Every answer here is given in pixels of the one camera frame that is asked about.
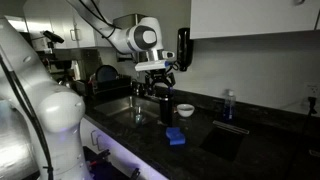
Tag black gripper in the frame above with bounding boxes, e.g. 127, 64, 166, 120
144, 68, 176, 98

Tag white ceramic bowl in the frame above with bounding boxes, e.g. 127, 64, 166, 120
176, 103, 196, 118

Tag stainless steel sink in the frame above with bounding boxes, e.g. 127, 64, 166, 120
93, 95, 162, 130

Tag black dish rack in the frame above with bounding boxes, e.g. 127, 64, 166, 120
89, 74, 133, 98

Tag blue liquid soap bottle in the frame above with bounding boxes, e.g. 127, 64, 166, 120
222, 88, 237, 123

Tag chrome faucet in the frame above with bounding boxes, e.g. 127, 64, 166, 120
130, 79, 162, 102

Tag black tumbler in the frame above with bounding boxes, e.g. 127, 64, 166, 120
158, 90, 175, 127

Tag blue sponge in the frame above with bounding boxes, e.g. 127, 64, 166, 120
165, 126, 187, 147

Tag dark blue plate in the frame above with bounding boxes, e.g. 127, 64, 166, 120
95, 64, 120, 84

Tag white base cabinet front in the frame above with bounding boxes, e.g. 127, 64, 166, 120
79, 117, 169, 180

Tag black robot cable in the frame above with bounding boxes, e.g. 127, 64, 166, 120
77, 0, 123, 40
0, 54, 55, 180

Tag metal cabinet handle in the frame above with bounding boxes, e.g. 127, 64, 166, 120
90, 129, 105, 152

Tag white wall cabinet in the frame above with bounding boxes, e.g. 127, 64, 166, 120
189, 0, 320, 41

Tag white cabinets with handles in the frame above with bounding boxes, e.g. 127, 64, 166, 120
22, 0, 117, 50

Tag white wall outlet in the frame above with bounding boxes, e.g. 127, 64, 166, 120
304, 82, 320, 100

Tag black power plug cable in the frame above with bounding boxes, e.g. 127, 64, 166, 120
301, 96, 318, 141

